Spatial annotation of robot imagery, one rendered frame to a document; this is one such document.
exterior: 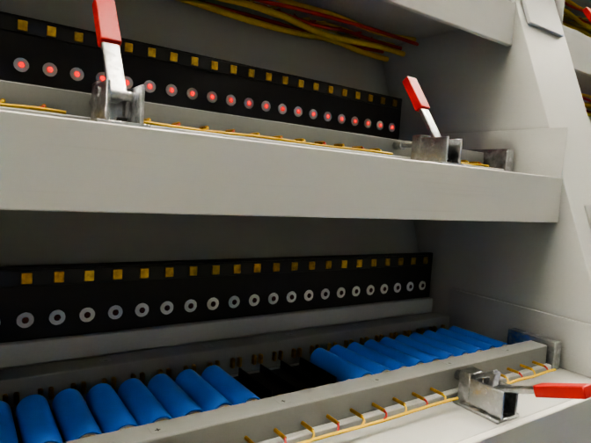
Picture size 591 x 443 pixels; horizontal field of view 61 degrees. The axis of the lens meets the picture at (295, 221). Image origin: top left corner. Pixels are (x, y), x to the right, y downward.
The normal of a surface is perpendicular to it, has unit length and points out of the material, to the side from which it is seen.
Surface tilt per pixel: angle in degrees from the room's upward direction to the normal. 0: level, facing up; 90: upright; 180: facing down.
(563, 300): 90
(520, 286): 90
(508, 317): 90
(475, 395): 90
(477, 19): 111
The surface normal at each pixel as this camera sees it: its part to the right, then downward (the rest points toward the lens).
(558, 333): -0.82, -0.01
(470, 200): 0.56, 0.10
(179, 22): 0.55, -0.25
